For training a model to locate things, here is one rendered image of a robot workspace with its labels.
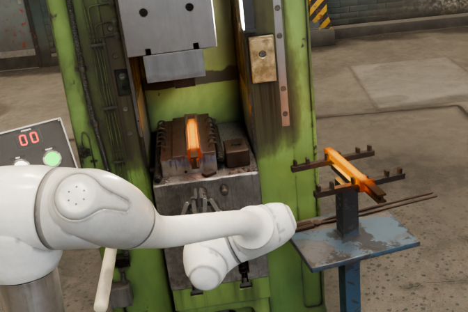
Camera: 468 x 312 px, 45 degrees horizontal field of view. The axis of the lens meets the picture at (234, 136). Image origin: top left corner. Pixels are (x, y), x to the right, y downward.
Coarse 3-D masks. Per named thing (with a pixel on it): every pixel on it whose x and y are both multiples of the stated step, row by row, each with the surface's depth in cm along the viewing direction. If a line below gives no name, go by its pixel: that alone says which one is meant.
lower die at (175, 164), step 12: (180, 120) 237; (168, 132) 228; (180, 132) 224; (204, 132) 220; (168, 144) 216; (180, 144) 212; (204, 144) 209; (168, 156) 205; (180, 156) 202; (204, 156) 203; (168, 168) 203; (180, 168) 204; (204, 168) 205; (216, 168) 205
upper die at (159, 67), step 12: (144, 60) 188; (156, 60) 189; (168, 60) 189; (180, 60) 189; (192, 60) 190; (156, 72) 190; (168, 72) 191; (180, 72) 191; (192, 72) 191; (204, 72) 192
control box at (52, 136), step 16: (16, 128) 183; (32, 128) 185; (48, 128) 187; (64, 128) 189; (0, 144) 180; (16, 144) 182; (32, 144) 184; (48, 144) 186; (64, 144) 188; (0, 160) 179; (16, 160) 181; (32, 160) 183; (64, 160) 187
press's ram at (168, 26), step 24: (120, 0) 181; (144, 0) 181; (168, 0) 182; (192, 0) 183; (144, 24) 184; (168, 24) 185; (192, 24) 186; (144, 48) 187; (168, 48) 188; (192, 48) 188
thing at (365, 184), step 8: (328, 152) 202; (336, 152) 201; (336, 160) 196; (344, 160) 194; (344, 168) 190; (352, 168) 188; (360, 176) 182; (360, 184) 177; (368, 184) 176; (368, 192) 176; (376, 192) 170; (384, 192) 170; (376, 200) 171; (384, 200) 170
